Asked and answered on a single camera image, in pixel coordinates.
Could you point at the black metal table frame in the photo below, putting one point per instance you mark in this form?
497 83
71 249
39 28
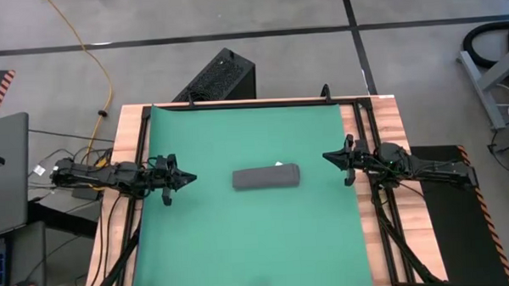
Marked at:
361 114

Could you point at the large black striped-edge floor mat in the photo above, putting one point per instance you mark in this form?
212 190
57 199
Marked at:
453 238

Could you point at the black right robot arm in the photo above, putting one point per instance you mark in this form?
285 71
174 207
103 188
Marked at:
421 167

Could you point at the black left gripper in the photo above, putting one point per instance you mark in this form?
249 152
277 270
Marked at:
166 176

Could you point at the grey metal stand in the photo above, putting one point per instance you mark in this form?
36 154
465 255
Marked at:
490 84

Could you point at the grey towel with white label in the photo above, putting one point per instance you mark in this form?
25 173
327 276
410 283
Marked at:
266 177

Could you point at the white tag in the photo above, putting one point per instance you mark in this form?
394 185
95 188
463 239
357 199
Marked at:
39 170

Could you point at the grey desk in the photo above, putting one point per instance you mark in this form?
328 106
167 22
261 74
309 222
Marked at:
27 253

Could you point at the black power adapter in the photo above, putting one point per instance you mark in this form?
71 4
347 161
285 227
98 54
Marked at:
84 193

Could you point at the green table mat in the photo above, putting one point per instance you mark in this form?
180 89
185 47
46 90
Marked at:
241 245

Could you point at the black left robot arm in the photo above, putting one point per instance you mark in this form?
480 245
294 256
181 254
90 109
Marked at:
107 175

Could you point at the grey laptop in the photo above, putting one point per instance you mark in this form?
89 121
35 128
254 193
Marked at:
7 177

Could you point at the black computer tower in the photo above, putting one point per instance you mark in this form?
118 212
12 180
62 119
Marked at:
222 76

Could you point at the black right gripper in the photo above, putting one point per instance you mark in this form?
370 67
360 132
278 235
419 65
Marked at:
357 158

